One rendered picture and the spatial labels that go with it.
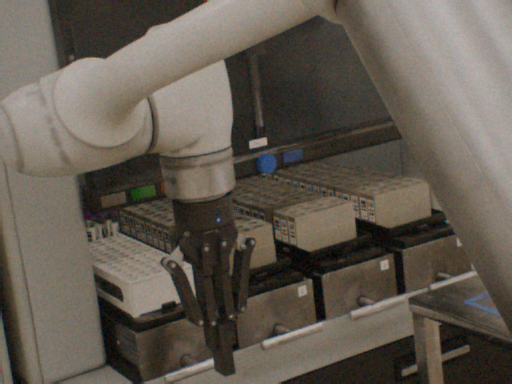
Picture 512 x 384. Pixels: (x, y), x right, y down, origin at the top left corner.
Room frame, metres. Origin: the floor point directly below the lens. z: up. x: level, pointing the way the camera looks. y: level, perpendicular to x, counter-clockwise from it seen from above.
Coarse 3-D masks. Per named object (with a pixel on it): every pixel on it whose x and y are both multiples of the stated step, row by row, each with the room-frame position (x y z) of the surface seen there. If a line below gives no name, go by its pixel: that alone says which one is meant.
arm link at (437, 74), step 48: (336, 0) 0.69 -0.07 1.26; (384, 0) 0.65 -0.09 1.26; (432, 0) 0.64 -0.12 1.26; (480, 0) 0.64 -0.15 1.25; (384, 48) 0.65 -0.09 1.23; (432, 48) 0.63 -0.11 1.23; (480, 48) 0.62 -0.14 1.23; (384, 96) 0.66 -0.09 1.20; (432, 96) 0.62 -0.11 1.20; (480, 96) 0.61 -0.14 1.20; (432, 144) 0.62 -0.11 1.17; (480, 144) 0.60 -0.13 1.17; (480, 192) 0.59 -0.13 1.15; (480, 240) 0.59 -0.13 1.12
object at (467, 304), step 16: (448, 288) 1.33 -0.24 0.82; (464, 288) 1.33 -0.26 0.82; (480, 288) 1.32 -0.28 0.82; (416, 304) 1.30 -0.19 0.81; (432, 304) 1.28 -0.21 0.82; (448, 304) 1.27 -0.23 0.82; (464, 304) 1.27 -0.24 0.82; (480, 304) 1.26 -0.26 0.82; (416, 320) 1.31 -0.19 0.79; (432, 320) 1.30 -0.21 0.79; (448, 320) 1.25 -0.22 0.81; (464, 320) 1.22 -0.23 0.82; (480, 320) 1.21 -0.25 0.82; (496, 320) 1.20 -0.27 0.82; (416, 336) 1.31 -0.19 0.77; (432, 336) 1.30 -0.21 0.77; (480, 336) 1.20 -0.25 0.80; (496, 336) 1.17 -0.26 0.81; (416, 352) 1.31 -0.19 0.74; (432, 352) 1.30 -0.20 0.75; (432, 368) 1.30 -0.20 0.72
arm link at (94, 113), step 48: (240, 0) 1.02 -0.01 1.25; (288, 0) 1.00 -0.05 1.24; (144, 48) 1.05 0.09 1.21; (192, 48) 1.03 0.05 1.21; (240, 48) 1.03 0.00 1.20; (48, 96) 1.12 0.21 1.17; (96, 96) 1.08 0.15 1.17; (144, 96) 1.07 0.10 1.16; (0, 144) 1.14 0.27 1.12; (48, 144) 1.11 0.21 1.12; (96, 144) 1.11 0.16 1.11; (144, 144) 1.19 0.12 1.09
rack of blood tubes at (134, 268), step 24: (96, 240) 1.62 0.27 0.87; (120, 240) 1.62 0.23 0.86; (96, 264) 1.49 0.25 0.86; (120, 264) 1.48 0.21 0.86; (144, 264) 1.46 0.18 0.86; (96, 288) 1.49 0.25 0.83; (120, 288) 1.54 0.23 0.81; (144, 288) 1.39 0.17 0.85; (168, 288) 1.40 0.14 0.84; (192, 288) 1.42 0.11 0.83; (144, 312) 1.38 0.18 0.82
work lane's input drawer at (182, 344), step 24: (120, 312) 1.40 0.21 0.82; (168, 312) 1.38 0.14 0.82; (216, 312) 1.40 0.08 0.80; (120, 336) 1.39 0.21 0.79; (144, 336) 1.34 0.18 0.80; (168, 336) 1.36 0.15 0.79; (192, 336) 1.38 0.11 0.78; (144, 360) 1.34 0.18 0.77; (168, 360) 1.36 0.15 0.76; (192, 360) 1.35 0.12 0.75
